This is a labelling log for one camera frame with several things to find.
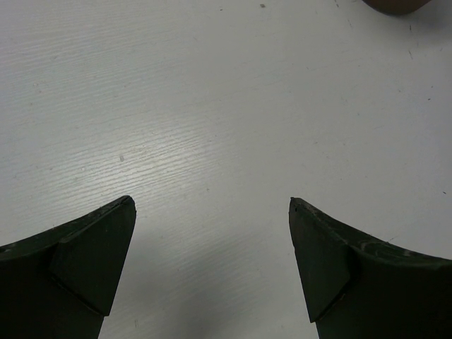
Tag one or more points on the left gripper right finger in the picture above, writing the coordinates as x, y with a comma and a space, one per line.
358, 286

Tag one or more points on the brown cylindrical bin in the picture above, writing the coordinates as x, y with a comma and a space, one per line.
396, 7

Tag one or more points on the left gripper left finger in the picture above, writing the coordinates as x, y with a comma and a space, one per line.
61, 283

